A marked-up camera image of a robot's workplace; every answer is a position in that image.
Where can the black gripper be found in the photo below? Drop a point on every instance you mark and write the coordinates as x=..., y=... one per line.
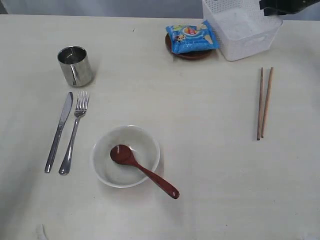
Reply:
x=283, y=7

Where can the white plastic woven basket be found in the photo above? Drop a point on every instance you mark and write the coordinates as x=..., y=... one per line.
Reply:
x=240, y=27

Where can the wooden chopstick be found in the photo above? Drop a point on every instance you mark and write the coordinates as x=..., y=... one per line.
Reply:
x=267, y=100
x=260, y=105

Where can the brown wooden plate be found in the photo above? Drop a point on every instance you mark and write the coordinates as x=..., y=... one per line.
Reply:
x=191, y=56

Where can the blue chips bag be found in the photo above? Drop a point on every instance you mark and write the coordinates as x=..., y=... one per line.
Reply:
x=192, y=38

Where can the grey ceramic bowl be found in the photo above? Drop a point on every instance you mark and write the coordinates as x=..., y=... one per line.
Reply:
x=144, y=147

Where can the stainless steel cup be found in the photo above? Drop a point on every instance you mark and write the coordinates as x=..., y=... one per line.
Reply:
x=75, y=66

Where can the brown wooden spoon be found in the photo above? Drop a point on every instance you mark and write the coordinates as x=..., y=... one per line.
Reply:
x=123, y=155

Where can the silver fork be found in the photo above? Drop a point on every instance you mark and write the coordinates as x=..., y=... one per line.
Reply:
x=80, y=111

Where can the silver table knife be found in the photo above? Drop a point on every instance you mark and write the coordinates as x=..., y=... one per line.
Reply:
x=63, y=118

